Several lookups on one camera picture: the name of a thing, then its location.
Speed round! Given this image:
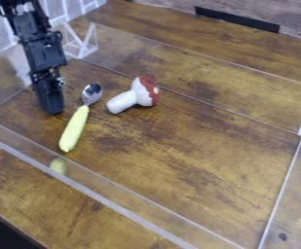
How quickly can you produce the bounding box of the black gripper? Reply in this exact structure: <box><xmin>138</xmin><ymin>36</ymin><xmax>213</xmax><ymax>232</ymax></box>
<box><xmin>20</xmin><ymin>31</ymin><xmax>67</xmax><ymax>115</ymax></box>

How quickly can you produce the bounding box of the red white toy mushroom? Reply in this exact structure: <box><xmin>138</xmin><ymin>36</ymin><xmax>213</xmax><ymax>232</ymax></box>
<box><xmin>107</xmin><ymin>76</ymin><xmax>159</xmax><ymax>114</ymax></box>

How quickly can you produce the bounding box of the clear acrylic enclosure wall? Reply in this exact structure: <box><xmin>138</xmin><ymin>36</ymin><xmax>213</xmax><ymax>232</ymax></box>
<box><xmin>0</xmin><ymin>23</ymin><xmax>301</xmax><ymax>249</ymax></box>

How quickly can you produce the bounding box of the black strip on table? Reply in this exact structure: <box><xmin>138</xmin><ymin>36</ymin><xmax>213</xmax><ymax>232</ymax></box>
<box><xmin>194</xmin><ymin>6</ymin><xmax>280</xmax><ymax>33</ymax></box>

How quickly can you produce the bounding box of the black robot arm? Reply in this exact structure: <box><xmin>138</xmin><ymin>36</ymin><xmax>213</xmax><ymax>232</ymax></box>
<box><xmin>0</xmin><ymin>0</ymin><xmax>67</xmax><ymax>115</ymax></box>

